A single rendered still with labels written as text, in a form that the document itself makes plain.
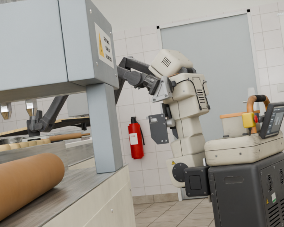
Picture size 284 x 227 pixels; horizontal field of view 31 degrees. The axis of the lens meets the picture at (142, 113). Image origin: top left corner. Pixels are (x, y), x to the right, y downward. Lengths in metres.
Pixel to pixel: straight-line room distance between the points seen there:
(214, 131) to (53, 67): 5.17
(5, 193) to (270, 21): 5.60
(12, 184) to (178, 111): 2.22
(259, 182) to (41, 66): 1.65
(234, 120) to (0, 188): 2.14
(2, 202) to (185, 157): 2.23
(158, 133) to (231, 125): 0.40
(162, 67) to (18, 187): 2.22
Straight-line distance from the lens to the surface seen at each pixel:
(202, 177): 2.60
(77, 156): 1.64
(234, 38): 6.08
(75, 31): 0.96
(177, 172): 2.75
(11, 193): 0.57
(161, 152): 6.17
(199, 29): 6.15
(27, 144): 1.11
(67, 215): 0.65
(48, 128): 2.96
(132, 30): 6.31
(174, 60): 2.74
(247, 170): 2.44
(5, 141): 6.46
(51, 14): 0.97
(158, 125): 2.76
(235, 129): 2.61
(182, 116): 2.75
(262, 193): 2.47
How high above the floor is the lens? 0.92
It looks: 1 degrees up
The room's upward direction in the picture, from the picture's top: 7 degrees counter-clockwise
